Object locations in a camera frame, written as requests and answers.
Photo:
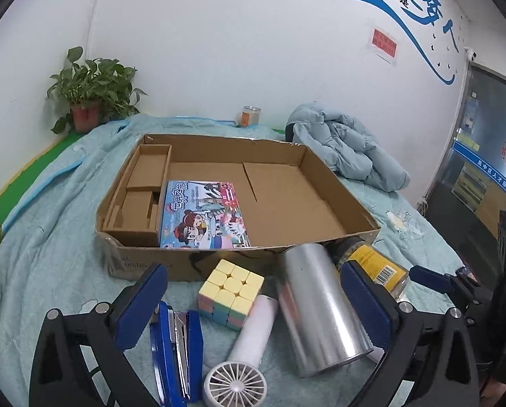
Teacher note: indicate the light blue blanket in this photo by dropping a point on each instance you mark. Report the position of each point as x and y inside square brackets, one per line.
[50, 256]

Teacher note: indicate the white handheld fan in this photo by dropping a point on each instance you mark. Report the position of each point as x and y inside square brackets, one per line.
[238, 381]

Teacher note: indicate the blue stapler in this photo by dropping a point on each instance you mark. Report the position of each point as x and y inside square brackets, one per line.
[177, 355]

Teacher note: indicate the colourful children's book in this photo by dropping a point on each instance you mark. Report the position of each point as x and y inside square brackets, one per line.
[202, 215]

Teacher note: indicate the red wall notice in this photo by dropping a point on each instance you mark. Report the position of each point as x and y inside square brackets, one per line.
[383, 45]

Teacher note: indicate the potted green plant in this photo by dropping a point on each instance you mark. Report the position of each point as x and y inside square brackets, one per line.
[94, 90]

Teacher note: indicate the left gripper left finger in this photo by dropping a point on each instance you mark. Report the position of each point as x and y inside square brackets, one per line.
[80, 358]

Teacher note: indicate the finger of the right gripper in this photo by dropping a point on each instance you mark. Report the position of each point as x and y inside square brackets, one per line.
[431, 279]

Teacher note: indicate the glass door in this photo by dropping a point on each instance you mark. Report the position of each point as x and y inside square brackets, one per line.
[469, 190]

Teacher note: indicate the yellow label jar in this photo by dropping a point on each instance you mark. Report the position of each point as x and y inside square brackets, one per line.
[379, 268]

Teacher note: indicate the brown cardboard box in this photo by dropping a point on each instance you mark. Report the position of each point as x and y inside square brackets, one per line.
[287, 196]

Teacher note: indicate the pastel rubik's cube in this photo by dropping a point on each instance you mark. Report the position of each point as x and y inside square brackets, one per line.
[228, 294]

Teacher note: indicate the light blue padded jacket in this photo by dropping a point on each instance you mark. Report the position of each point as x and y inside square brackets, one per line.
[346, 146]

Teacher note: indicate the small orange label jar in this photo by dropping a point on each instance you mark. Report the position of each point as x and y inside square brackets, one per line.
[250, 116]

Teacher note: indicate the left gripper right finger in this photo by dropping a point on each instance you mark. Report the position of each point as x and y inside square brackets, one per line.
[431, 350]

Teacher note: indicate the silver metal can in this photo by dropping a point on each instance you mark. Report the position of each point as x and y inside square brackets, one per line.
[325, 330]

